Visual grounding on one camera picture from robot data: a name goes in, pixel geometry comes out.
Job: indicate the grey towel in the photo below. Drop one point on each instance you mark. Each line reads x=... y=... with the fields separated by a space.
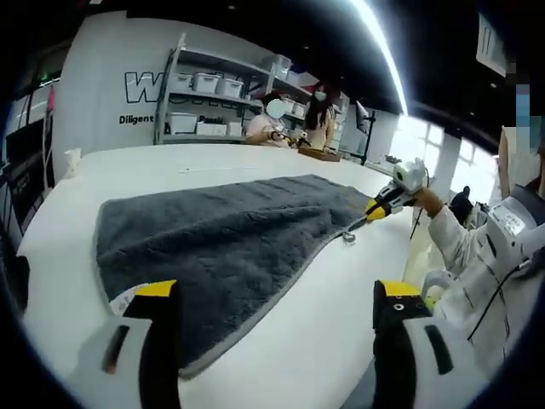
x=213 y=255

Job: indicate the monitor on black stand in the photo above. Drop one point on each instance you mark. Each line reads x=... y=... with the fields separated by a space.
x=365 y=123

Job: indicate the grey shelf rack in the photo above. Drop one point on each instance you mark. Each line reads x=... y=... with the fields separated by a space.
x=204 y=139

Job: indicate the wooden tray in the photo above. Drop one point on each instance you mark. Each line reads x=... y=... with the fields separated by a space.
x=319 y=155

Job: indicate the person's own body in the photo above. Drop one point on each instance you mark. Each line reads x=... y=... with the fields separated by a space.
x=519 y=336

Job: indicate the white chest device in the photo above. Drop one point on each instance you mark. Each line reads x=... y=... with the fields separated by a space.
x=508 y=221

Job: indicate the person's right hand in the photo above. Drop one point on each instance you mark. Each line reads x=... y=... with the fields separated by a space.
x=428 y=203

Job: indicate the white paper cup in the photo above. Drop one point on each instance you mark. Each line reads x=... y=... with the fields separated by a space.
x=73 y=164

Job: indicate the ceiling light strip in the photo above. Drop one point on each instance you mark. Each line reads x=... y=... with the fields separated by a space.
x=389 y=51

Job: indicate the pink hanging object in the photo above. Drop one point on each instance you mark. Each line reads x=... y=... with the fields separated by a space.
x=51 y=96

